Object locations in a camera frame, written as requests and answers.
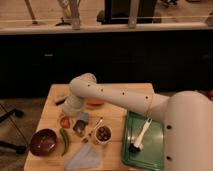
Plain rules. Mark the small white bowl with food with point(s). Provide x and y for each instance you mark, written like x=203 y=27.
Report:
x=103 y=134

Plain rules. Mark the light blue cloth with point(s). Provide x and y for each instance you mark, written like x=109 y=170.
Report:
x=84 y=158

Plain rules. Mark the orange bowl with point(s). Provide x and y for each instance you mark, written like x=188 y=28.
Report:
x=95 y=102

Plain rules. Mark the green chili pepper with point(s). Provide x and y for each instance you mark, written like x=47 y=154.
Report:
x=65 y=138

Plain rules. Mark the office chair base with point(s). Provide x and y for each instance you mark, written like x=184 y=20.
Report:
x=7 y=117

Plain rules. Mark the green tray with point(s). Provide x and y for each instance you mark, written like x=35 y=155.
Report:
x=151 y=157

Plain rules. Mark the white handled dish brush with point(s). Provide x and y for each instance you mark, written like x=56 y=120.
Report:
x=137 y=145

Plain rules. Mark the metal spoon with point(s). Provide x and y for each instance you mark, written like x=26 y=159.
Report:
x=89 y=135

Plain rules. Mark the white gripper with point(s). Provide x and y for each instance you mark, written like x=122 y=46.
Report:
x=72 y=106

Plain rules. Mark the purple bowl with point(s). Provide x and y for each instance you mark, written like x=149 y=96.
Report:
x=43 y=142

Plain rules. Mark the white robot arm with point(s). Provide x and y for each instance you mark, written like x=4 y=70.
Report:
x=187 y=117

